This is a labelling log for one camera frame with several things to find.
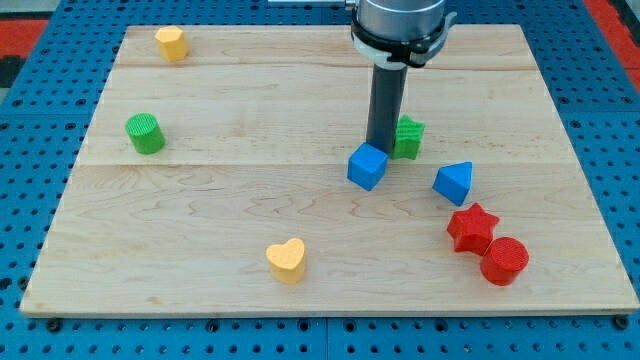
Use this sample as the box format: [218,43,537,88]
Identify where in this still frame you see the green cylinder block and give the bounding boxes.
[125,113,165,155]

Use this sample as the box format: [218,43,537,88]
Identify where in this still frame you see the green star block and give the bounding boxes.
[391,115,425,160]

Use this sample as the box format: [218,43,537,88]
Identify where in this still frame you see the blue triangular prism block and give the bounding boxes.
[432,162,473,206]

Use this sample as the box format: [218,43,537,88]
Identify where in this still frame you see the red star block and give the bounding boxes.
[447,203,500,256]

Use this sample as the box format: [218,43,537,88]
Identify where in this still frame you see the yellow heart block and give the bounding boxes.
[265,238,306,284]

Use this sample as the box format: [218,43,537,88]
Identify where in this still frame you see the blue cube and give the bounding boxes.
[347,143,388,191]

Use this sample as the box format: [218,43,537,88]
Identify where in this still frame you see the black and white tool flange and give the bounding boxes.
[351,12,457,70]

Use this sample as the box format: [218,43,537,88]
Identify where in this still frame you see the red cylinder block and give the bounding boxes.
[480,237,529,286]

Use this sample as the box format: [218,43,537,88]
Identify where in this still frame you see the light wooden board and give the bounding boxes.
[20,25,639,318]

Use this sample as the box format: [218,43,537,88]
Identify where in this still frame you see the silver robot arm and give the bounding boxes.
[268,0,456,154]

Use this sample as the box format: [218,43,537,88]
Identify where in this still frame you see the yellow hexagon block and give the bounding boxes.
[154,25,189,62]

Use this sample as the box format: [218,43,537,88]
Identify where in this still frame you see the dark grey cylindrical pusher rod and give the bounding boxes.
[366,65,407,154]

